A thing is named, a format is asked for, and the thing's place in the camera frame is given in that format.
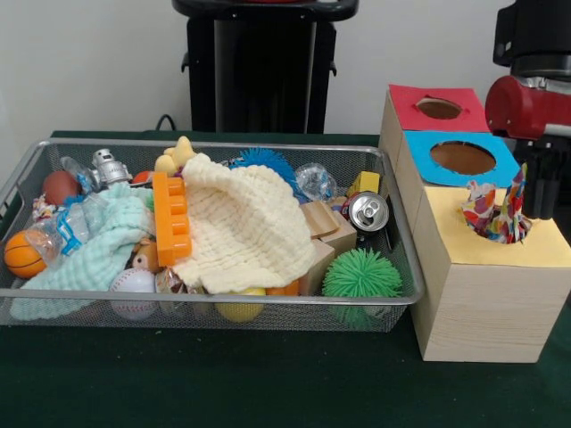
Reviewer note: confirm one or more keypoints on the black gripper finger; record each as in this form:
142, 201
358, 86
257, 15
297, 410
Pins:
549, 196
533, 196

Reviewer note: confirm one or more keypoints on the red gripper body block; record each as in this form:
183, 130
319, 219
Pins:
526, 111

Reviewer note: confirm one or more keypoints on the colourful polka dot cloth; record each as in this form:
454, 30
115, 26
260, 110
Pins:
490, 218

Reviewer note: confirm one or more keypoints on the blue spiky ball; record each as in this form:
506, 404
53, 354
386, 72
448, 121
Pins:
267, 158

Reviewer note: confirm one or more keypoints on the cream waffle cloth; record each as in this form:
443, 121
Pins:
245, 223

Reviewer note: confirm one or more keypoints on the orange plastic compartment tray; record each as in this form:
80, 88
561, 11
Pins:
171, 223

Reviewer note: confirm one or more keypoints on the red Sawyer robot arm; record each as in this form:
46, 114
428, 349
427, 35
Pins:
535, 35

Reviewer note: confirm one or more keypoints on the wooden box with three holes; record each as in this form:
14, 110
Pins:
486, 303

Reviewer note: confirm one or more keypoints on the silver soda can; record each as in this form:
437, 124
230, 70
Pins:
368, 211

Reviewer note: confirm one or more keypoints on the large green spiky ball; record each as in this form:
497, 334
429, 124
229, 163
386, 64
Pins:
361, 274

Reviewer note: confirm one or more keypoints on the ridged wooden soap dish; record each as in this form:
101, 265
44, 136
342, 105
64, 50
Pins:
319, 218

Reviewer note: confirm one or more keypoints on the dark green table cloth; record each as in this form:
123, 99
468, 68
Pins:
267, 379

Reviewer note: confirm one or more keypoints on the white baseball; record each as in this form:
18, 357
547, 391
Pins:
134, 285

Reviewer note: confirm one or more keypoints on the silver toy robot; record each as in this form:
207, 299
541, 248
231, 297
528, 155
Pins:
109, 167

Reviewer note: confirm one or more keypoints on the mint green knitted cloth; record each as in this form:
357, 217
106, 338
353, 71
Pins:
102, 249

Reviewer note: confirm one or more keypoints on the small orange basketball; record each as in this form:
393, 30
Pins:
24, 256

